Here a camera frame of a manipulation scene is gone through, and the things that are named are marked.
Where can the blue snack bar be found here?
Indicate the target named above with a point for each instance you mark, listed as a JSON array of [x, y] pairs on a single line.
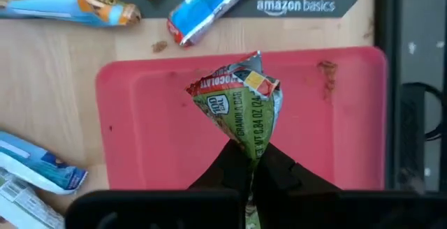
[[241, 117]]

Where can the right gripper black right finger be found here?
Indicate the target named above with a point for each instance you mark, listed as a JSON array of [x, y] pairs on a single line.
[[286, 180]]

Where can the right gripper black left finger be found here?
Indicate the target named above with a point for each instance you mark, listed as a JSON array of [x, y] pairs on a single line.
[[223, 173]]

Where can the black aluminium table frame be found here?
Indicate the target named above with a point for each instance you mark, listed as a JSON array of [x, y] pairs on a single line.
[[386, 82]]

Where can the light blue orange granola bar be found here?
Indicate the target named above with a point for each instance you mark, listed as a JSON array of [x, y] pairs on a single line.
[[52, 5]]

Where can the red plastic tray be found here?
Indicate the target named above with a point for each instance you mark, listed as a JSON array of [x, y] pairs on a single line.
[[146, 134]]

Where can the blue red-ended granola bar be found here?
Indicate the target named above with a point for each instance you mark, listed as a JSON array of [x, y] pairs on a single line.
[[202, 9]]

